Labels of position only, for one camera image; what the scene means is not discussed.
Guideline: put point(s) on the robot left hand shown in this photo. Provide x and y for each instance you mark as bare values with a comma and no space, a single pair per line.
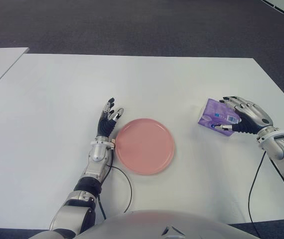
104,127

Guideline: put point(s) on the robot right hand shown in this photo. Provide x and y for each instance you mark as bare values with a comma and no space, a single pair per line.
254,117

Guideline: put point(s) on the purple tissue paper pack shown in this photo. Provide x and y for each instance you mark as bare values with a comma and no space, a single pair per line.
214,112

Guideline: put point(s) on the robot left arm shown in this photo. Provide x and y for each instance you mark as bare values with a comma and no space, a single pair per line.
94,166

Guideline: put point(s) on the pink round plate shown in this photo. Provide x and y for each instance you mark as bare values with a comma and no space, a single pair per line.
144,147

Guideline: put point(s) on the grey robot torso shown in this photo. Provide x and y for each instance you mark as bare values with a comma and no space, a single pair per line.
144,224

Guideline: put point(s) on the white side table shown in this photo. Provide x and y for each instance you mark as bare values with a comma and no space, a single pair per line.
5,58

